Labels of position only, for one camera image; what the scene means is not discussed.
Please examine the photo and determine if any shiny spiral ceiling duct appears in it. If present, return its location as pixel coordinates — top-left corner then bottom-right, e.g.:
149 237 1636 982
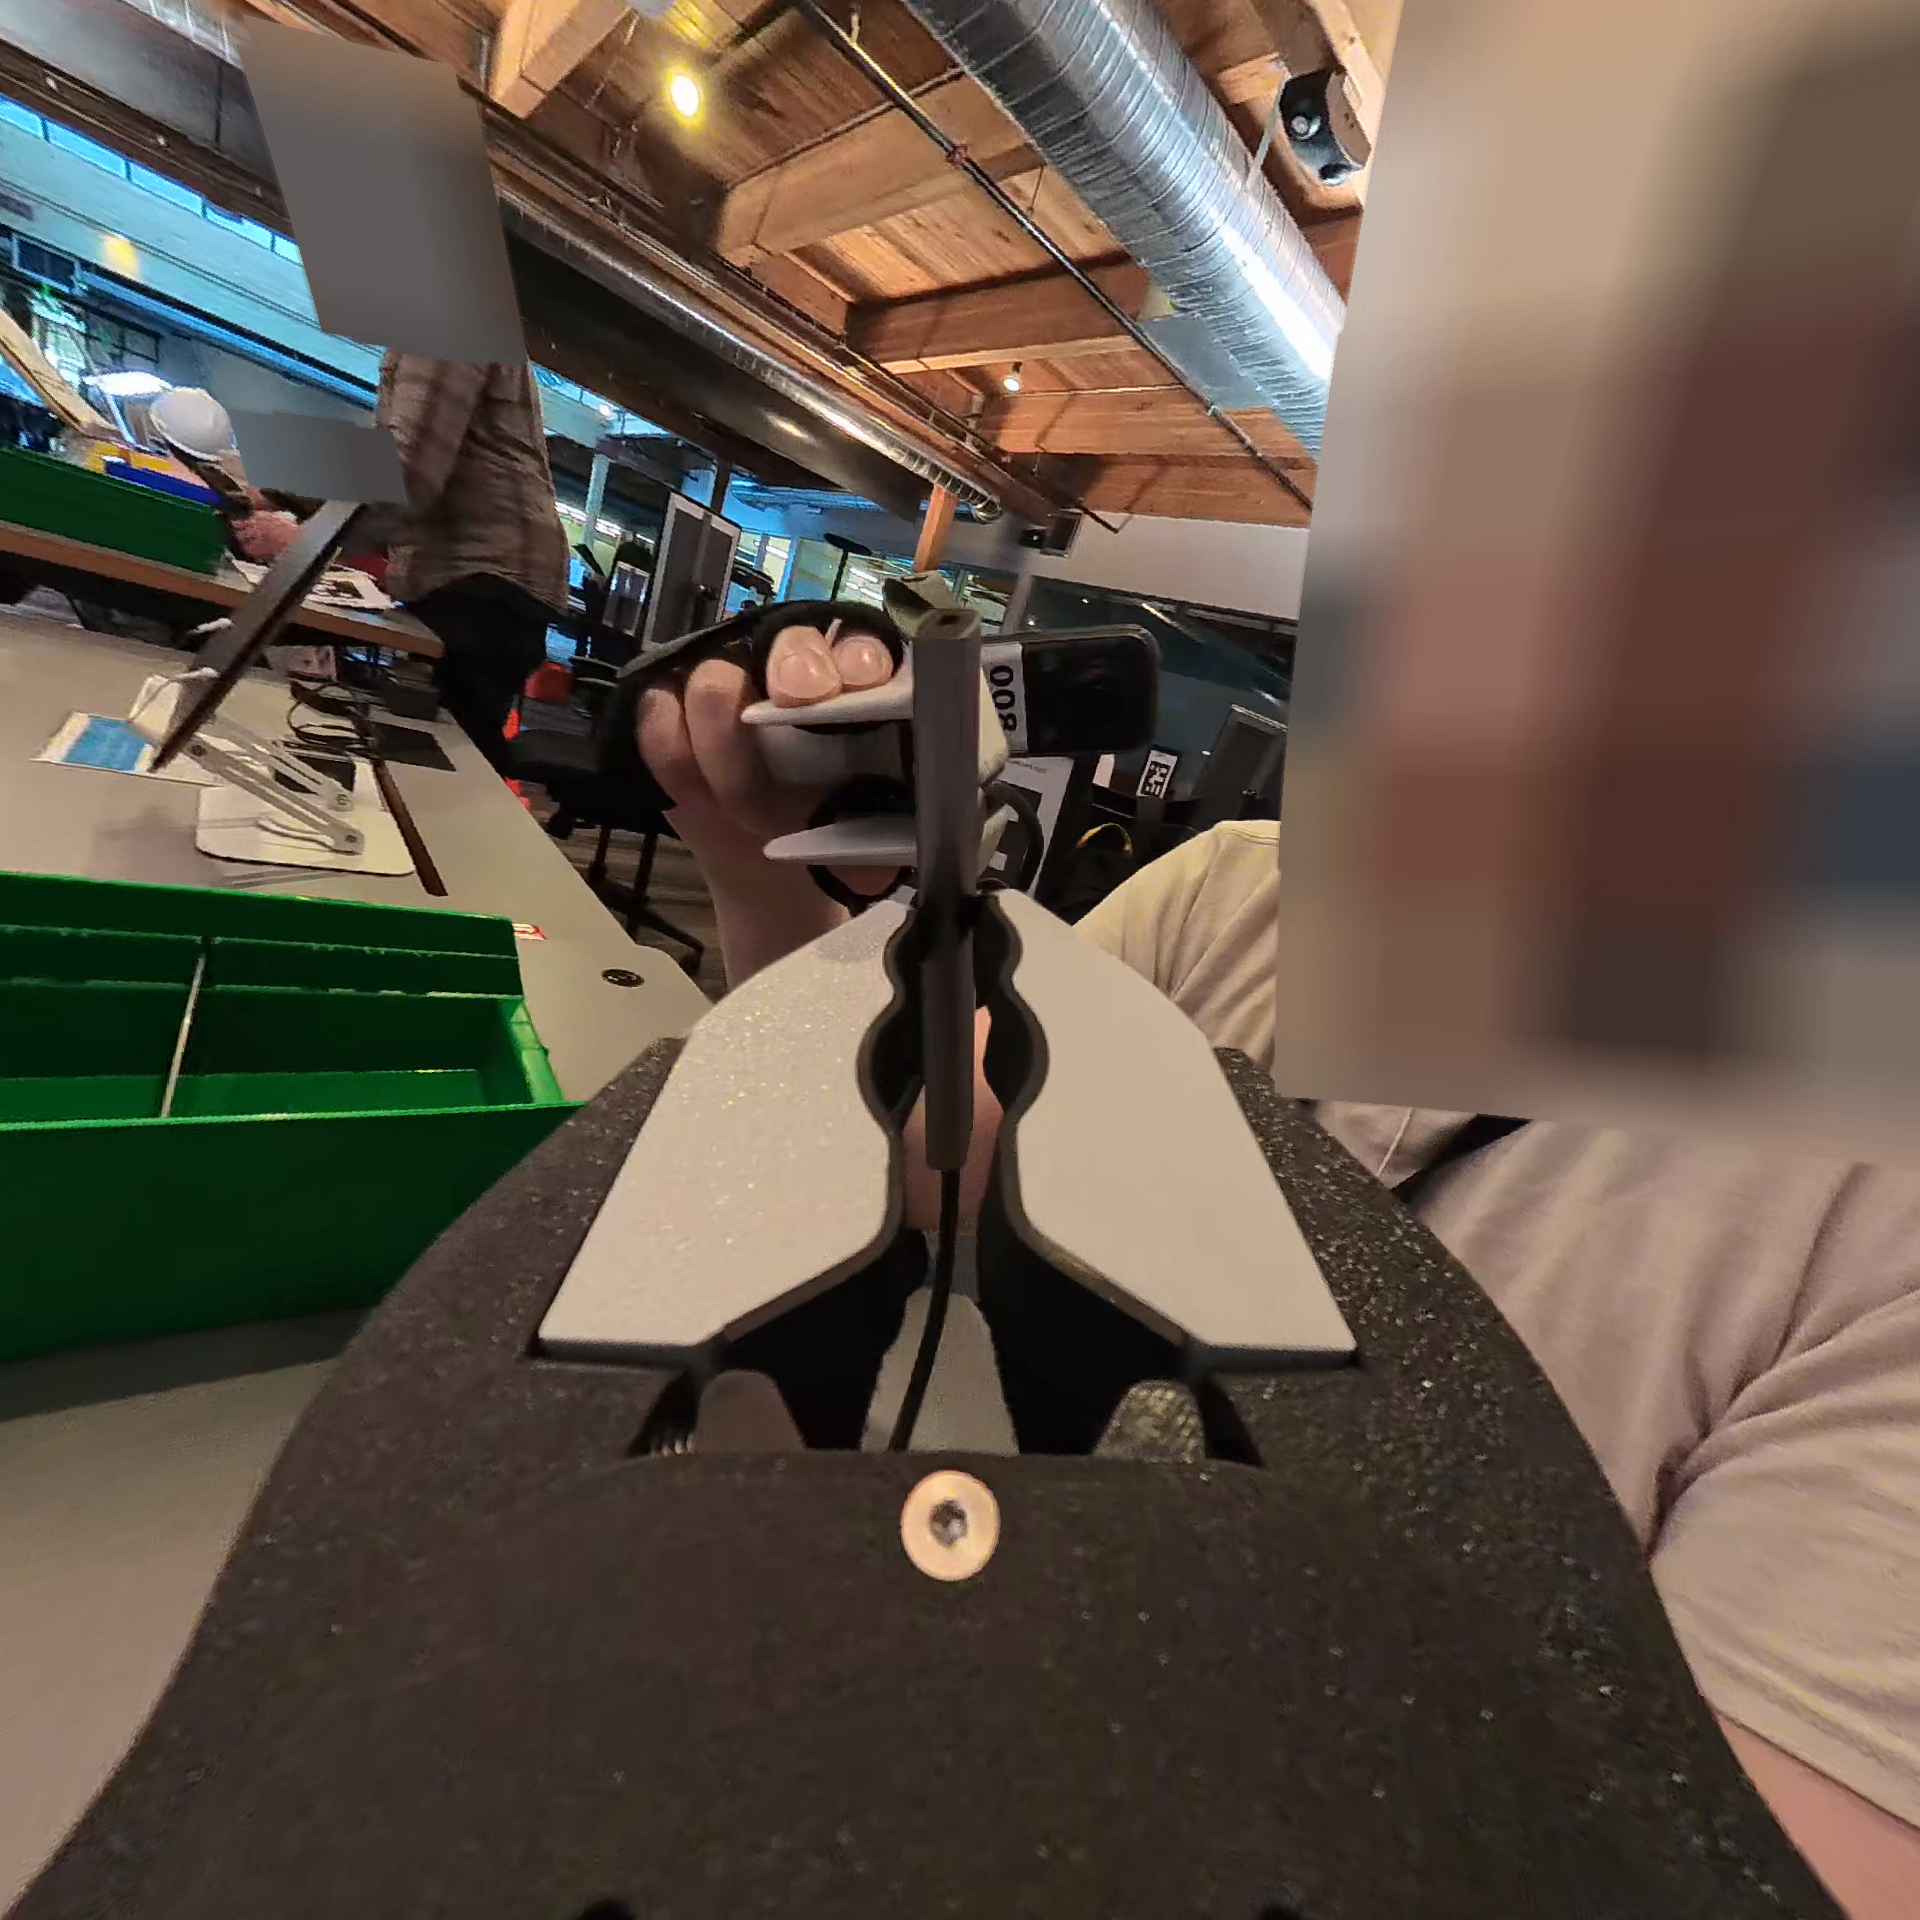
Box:
901 0 1347 383

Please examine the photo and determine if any black display board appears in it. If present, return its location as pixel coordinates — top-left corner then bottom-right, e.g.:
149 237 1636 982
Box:
147 495 369 776

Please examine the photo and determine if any green plastic divided bin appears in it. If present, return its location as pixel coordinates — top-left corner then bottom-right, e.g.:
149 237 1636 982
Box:
0 871 590 1364

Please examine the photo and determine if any ceiling security camera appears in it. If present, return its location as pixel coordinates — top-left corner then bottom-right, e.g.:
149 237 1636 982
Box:
1271 66 1375 191

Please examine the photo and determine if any dark spiral ceiling duct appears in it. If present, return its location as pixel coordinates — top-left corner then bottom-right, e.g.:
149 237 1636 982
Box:
492 191 1009 524

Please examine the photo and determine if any white adjustable stand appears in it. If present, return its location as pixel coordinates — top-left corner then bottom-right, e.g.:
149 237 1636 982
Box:
132 672 416 876

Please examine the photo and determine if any black office chair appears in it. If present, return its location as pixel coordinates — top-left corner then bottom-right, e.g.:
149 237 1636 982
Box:
515 655 710 973

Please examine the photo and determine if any wooden table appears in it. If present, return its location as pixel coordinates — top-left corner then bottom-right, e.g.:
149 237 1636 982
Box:
0 516 448 664

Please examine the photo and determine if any blue and white paper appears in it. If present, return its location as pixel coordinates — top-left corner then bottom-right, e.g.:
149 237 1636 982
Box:
36 708 184 770

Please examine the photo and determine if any white hard hat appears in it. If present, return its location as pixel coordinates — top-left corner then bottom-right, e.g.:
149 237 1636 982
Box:
147 383 241 467

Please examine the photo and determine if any person's right hand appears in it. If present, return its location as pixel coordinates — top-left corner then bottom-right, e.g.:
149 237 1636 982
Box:
638 616 905 909

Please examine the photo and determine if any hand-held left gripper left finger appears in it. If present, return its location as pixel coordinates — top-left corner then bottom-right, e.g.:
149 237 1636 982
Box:
535 895 924 1453

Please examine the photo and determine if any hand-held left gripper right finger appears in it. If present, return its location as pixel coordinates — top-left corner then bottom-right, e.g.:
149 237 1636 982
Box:
971 892 1361 1453

